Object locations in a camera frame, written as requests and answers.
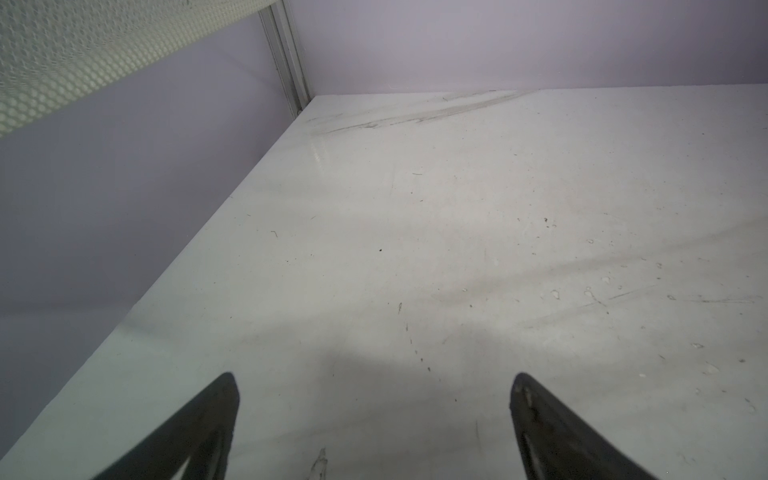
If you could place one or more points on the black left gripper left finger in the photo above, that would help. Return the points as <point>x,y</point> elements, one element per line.
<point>195,441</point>

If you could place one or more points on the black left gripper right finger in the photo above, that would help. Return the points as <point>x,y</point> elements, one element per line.
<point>555,443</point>

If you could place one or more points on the lower white mesh shelf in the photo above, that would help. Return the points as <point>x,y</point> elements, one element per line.
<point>56,52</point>

